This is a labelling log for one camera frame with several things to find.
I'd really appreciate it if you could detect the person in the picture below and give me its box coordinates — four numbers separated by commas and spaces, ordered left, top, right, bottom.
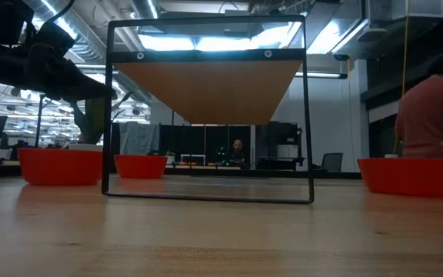
393, 53, 443, 161
228, 138, 250, 169

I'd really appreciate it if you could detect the black aluminium table frame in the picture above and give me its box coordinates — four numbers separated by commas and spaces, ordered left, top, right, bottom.
0, 160, 443, 190

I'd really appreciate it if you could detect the black vertical pole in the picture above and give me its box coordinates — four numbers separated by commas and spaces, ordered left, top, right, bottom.
35, 94, 46, 149

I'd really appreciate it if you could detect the red plastic mini bowl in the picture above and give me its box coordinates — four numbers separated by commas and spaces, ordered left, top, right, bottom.
113, 154, 168, 180
357, 157, 443, 199
16, 148, 104, 187

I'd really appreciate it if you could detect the yellow hanging cord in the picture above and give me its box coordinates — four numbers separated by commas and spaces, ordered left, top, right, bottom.
392, 0, 410, 155

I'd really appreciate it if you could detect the green plant in white pot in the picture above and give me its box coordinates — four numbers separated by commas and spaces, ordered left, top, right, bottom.
68, 91, 135, 152

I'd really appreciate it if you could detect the grey cover cloth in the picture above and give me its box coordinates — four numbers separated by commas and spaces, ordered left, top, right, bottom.
118, 122, 162, 156

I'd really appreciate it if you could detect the bright ceiling light panel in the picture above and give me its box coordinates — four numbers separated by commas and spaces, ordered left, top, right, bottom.
136, 21, 303, 53

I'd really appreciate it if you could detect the black equipment rack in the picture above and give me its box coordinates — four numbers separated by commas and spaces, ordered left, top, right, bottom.
255, 121, 306, 171

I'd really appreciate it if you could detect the wooden shelf with black frame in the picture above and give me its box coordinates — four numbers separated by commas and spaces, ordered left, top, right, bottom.
101, 14, 315, 205

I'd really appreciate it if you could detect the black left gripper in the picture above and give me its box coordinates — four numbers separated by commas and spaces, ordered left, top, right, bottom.
0, 43, 118, 102

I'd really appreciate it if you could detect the white tube light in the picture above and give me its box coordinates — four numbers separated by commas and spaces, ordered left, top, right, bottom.
293, 71, 348, 80

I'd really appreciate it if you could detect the black partition panel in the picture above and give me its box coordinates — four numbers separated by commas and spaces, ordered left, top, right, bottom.
158, 124, 252, 167

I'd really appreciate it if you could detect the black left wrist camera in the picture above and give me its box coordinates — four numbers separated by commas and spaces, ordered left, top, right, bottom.
24, 21, 77, 58

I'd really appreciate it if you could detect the silver ventilation duct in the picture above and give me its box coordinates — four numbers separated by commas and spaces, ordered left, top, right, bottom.
21, 0, 107, 65
128, 0, 162, 20

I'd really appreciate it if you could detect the dark office chair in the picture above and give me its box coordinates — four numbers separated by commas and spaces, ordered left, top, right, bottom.
320, 152, 345, 172

